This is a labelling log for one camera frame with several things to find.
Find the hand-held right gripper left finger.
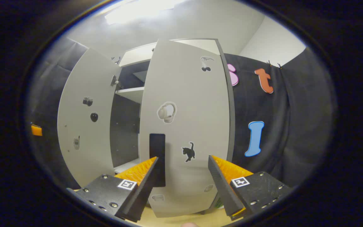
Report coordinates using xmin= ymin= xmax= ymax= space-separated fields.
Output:
xmin=66 ymin=157 xmax=159 ymax=223

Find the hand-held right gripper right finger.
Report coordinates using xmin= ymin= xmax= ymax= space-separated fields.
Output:
xmin=208 ymin=154 xmax=294 ymax=220

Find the white cabinet door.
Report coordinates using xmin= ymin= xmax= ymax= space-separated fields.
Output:
xmin=57 ymin=47 xmax=123 ymax=189
xmin=139 ymin=39 xmax=231 ymax=218

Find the grey and white cabinet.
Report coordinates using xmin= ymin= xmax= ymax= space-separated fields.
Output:
xmin=110 ymin=38 xmax=235 ymax=215

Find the white cabinet shelf board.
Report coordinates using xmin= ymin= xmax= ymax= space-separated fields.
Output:
xmin=115 ymin=87 xmax=145 ymax=104

